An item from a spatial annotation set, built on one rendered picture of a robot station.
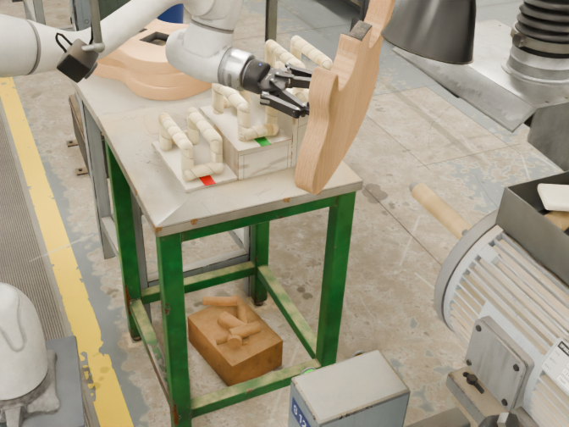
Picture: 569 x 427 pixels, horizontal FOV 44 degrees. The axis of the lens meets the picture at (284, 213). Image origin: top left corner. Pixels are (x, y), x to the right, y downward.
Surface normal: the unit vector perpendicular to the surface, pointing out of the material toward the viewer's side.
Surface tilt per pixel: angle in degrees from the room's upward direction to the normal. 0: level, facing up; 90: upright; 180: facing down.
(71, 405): 0
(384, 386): 0
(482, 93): 38
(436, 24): 66
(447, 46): 71
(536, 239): 90
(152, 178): 0
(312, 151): 81
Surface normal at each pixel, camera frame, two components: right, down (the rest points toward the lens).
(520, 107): -0.53, -0.51
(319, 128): -0.43, 0.58
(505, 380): -0.91, 0.22
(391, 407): 0.42, 0.54
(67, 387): 0.04, -0.81
